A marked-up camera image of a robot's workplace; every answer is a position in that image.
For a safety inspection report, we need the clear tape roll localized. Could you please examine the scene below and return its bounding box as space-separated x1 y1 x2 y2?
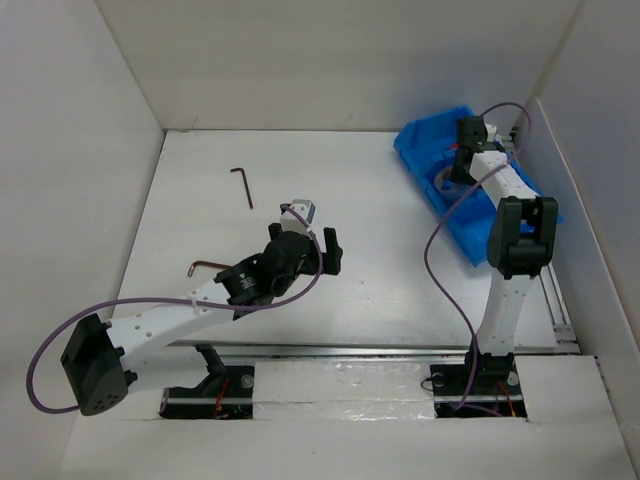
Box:
434 166 457 194

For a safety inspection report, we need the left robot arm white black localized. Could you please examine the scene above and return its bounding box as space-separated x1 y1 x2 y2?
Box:
61 223 343 416

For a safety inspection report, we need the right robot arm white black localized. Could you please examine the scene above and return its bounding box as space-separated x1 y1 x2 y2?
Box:
450 116 558 358

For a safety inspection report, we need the copper hex key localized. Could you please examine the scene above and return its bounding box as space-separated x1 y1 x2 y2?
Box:
187 260 230 277

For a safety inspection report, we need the dark brown hex key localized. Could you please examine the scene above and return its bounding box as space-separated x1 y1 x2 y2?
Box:
229 167 255 210

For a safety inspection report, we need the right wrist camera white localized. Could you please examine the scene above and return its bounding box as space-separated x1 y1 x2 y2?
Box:
484 123 502 143

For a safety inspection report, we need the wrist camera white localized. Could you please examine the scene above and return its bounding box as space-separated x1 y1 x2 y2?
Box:
484 123 502 143
280 199 316 236

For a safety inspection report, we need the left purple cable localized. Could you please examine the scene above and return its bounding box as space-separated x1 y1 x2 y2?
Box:
25 202 322 415

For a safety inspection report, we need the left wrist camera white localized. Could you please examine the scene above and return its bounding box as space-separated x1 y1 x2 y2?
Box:
280 199 316 236

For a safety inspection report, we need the aluminium rail front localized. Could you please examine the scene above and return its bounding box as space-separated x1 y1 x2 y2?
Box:
170 340 467 358

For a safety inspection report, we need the aluminium rail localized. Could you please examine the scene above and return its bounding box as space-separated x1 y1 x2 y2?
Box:
540 265 582 355
170 340 467 358

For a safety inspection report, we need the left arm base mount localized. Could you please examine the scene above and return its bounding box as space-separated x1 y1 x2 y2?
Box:
159 344 255 421

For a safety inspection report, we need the aluminium rail right side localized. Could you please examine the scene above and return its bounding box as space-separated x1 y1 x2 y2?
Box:
540 265 582 355

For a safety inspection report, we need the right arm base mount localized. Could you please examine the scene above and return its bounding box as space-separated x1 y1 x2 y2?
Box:
421 351 527 419

